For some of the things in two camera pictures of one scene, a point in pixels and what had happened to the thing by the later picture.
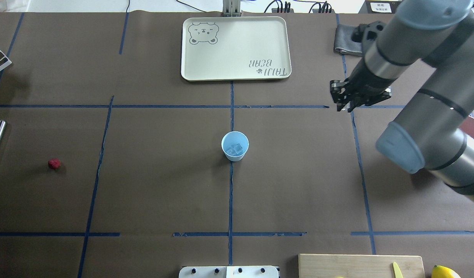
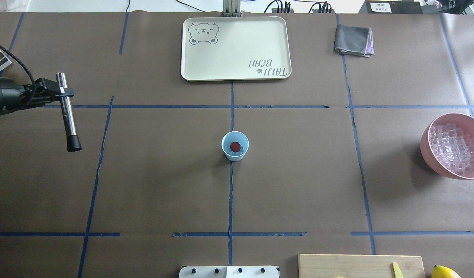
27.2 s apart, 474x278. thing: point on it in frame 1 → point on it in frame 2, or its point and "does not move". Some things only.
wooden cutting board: (311, 265) does not move
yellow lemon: (441, 272) does not move
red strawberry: (54, 163) → (235, 146)
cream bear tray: (236, 48) does not move
